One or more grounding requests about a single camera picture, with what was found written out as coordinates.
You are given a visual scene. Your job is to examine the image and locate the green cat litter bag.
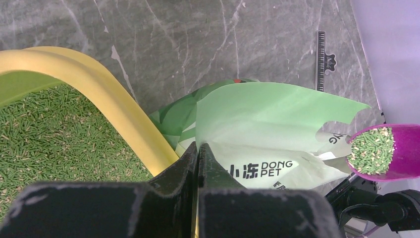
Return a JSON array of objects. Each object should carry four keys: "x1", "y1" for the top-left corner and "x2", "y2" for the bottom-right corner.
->
[{"x1": 150, "y1": 79, "x2": 368, "y2": 189}]

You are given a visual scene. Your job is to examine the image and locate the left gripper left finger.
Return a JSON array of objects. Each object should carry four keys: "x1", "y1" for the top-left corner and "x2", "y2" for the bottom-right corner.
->
[{"x1": 0, "y1": 143, "x2": 199, "y2": 238}]

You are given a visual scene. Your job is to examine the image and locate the yellow litter box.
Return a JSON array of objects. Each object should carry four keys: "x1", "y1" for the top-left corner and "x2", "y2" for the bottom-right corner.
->
[{"x1": 0, "y1": 46, "x2": 178, "y2": 176}]

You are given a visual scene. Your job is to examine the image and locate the magenta plastic scoop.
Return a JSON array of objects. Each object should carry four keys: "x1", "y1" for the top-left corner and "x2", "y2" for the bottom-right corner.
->
[{"x1": 346, "y1": 124, "x2": 420, "y2": 181}]

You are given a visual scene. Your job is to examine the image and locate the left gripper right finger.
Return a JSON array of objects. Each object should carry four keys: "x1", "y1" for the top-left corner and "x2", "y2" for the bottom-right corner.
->
[{"x1": 198, "y1": 144, "x2": 341, "y2": 238}]

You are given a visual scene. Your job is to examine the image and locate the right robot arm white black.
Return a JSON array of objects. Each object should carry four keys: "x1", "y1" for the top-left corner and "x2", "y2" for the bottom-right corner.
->
[{"x1": 325, "y1": 174, "x2": 420, "y2": 238}]

